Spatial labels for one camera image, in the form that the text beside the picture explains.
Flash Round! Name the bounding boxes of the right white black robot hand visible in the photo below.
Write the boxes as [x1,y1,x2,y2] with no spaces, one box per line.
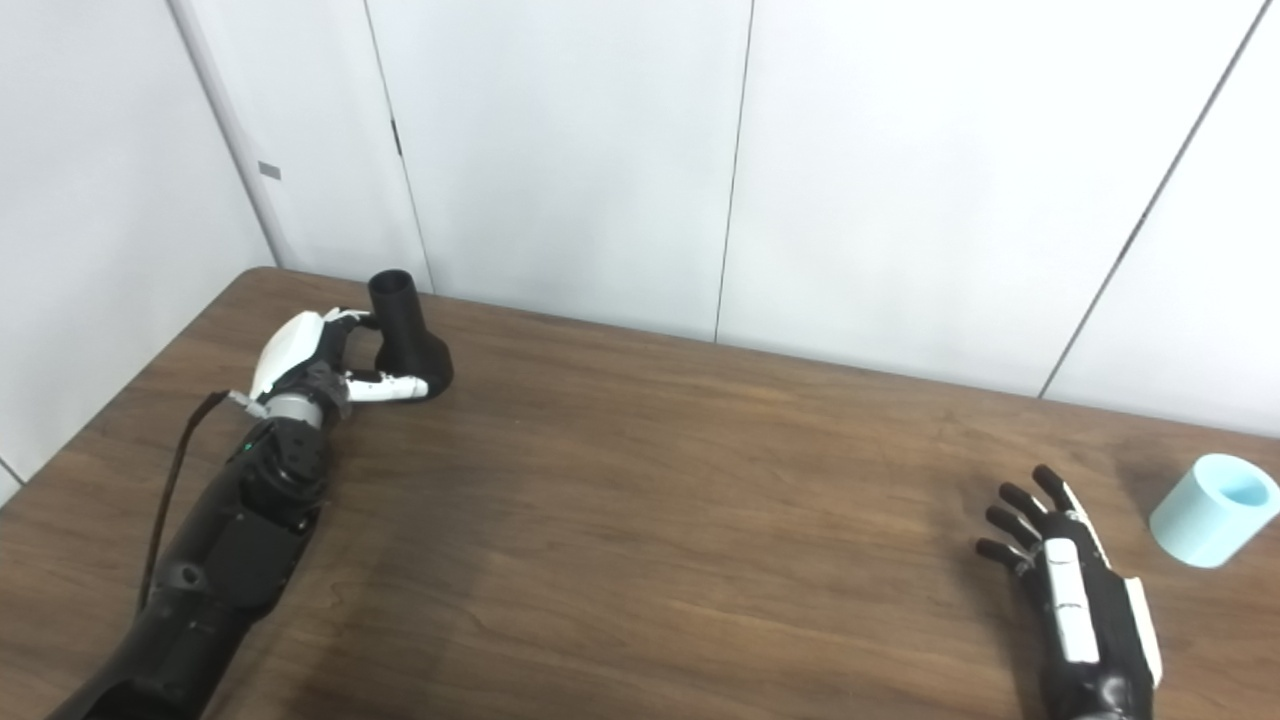
[976,465,1165,720]

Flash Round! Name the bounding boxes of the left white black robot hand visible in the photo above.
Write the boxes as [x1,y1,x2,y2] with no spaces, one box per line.
[247,308,432,419]

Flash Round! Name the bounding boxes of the black nozzle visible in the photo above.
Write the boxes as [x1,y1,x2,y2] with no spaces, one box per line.
[368,270,455,401]

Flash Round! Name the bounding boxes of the light-blue hose piece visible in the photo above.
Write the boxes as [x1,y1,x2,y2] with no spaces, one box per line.
[1149,453,1280,569]

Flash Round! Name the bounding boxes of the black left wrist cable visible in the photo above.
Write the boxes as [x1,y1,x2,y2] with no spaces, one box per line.
[135,390,263,616]

